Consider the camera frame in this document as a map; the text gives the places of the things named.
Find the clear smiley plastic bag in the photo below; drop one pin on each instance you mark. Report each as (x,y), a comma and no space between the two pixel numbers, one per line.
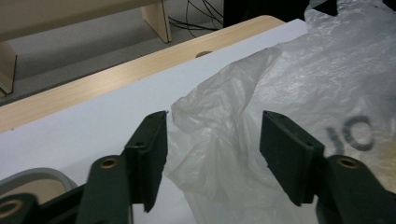
(311,77)

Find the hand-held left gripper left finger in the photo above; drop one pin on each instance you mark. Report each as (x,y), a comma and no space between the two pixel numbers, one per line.
(152,155)

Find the light wooden table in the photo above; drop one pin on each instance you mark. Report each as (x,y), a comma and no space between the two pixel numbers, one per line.
(93,84)

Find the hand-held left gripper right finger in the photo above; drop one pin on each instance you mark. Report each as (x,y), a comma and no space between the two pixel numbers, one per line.
(289,155)

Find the beige bin with grey rim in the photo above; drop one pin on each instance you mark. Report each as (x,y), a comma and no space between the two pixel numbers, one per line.
(34,177)

